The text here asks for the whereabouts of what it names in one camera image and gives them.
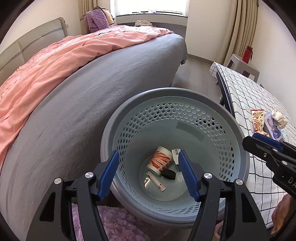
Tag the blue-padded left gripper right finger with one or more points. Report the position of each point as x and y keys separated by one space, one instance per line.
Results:
x=204 y=188

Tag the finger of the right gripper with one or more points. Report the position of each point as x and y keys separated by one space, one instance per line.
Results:
x=263 y=147

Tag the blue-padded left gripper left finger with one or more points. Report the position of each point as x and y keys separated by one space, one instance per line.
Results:
x=92 y=187

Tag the white box with red hearts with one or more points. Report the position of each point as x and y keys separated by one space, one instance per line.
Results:
x=155 y=181

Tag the grey perforated trash basket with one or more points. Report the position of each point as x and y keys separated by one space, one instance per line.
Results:
x=149 y=130

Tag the right hand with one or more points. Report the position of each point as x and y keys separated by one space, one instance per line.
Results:
x=280 y=213

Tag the purple cartoon rabbit box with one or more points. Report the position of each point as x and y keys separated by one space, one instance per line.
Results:
x=271 y=127

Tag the red-white snack wrapper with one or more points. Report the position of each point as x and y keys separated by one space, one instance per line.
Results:
x=257 y=116

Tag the crumpled white paper ball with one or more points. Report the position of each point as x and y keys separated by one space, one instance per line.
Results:
x=279 y=117

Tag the white barcode packet in basket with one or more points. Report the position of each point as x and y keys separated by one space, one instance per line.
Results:
x=175 y=155

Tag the purple fluffy rug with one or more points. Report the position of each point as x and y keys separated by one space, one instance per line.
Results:
x=120 y=224

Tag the red-white paper cup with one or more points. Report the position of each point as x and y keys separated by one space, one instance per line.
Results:
x=160 y=160

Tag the grey plastic stool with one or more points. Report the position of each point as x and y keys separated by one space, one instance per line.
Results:
x=246 y=69

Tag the red water bottle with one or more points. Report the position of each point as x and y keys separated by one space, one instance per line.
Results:
x=247 y=54

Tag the beige right curtain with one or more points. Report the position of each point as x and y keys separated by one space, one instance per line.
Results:
x=240 y=30

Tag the beige curtain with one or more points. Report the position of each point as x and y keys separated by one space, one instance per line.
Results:
x=240 y=30
x=83 y=7

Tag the pink blanket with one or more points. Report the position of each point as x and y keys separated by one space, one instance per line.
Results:
x=24 y=90

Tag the grey bed headboard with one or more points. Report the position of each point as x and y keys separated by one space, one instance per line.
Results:
x=20 y=51

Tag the window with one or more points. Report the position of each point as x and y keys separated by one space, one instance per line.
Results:
x=134 y=7

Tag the purple knitted pillow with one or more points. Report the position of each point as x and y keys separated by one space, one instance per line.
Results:
x=96 y=19

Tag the beige cloth on windowsill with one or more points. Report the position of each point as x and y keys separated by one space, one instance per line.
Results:
x=141 y=23

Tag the beige left curtain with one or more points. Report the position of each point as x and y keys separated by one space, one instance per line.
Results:
x=83 y=7

